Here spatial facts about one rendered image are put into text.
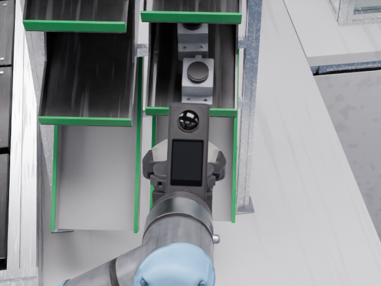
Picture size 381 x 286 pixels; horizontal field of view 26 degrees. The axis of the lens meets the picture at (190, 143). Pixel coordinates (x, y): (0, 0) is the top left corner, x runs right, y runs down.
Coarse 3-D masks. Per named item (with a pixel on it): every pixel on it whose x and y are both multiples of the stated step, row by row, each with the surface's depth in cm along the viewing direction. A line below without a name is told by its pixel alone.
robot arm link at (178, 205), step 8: (168, 200) 88; (176, 200) 88; (184, 200) 88; (192, 200) 88; (152, 208) 89; (160, 208) 87; (168, 208) 86; (176, 208) 86; (184, 208) 86; (192, 208) 86; (200, 208) 88; (152, 216) 87; (160, 216) 85; (200, 216) 86; (208, 216) 88; (208, 224) 86; (144, 232) 86; (216, 240) 87
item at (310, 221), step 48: (240, 48) 186; (288, 48) 186; (144, 96) 174; (240, 96) 174; (288, 96) 174; (144, 144) 163; (288, 144) 163; (336, 144) 163; (48, 192) 153; (144, 192) 153; (288, 192) 153; (336, 192) 153; (48, 240) 144; (96, 240) 144; (240, 240) 144; (288, 240) 144; (336, 240) 144
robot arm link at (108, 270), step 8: (104, 264) 82; (112, 264) 81; (88, 272) 82; (96, 272) 81; (104, 272) 80; (112, 272) 80; (64, 280) 84; (72, 280) 82; (80, 280) 81; (88, 280) 81; (96, 280) 80; (104, 280) 80; (112, 280) 79
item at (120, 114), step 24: (48, 48) 120; (72, 48) 122; (96, 48) 122; (120, 48) 122; (48, 72) 120; (72, 72) 120; (96, 72) 120; (120, 72) 120; (48, 96) 119; (72, 96) 119; (96, 96) 119; (120, 96) 118; (48, 120) 116; (72, 120) 115; (96, 120) 115; (120, 120) 115
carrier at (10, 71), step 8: (0, 72) 162; (8, 72) 162; (0, 80) 160; (8, 80) 160; (0, 88) 158; (8, 88) 158; (0, 96) 156; (8, 96) 156; (0, 104) 155; (8, 104) 155; (0, 112) 153; (8, 112) 153; (0, 120) 151; (8, 120) 151; (0, 128) 150; (8, 128) 150; (0, 136) 148; (8, 136) 148; (0, 144) 146; (8, 144) 146; (0, 152) 146; (8, 152) 147
